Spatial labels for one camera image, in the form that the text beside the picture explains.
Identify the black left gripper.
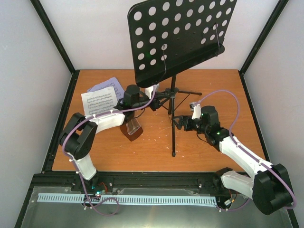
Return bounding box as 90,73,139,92
133,92,170,112

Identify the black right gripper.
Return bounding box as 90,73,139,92
171,115,209,134

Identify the clear plastic metronome cover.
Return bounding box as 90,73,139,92
126,118,141,135

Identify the brown wooden metronome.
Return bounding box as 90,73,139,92
120,118,143,142

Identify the white sheet music paper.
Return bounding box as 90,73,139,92
81,86,117,116

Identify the black music stand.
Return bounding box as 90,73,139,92
127,0,238,157

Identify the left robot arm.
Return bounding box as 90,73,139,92
58,85,170,191

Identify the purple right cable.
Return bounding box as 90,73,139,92
193,89,297,212

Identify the purple cable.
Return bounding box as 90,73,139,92
193,89,297,212
61,86,157,217

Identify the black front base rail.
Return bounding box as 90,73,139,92
30,171,235,196

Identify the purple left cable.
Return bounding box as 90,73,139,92
61,86,157,217

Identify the black frame post left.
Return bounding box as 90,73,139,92
29,0,77,72

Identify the black frame post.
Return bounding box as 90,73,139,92
29,0,77,72
239,0,289,73

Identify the black frame post right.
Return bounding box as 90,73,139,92
239,0,289,73

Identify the light blue cable duct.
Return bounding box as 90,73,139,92
37,193,217,207

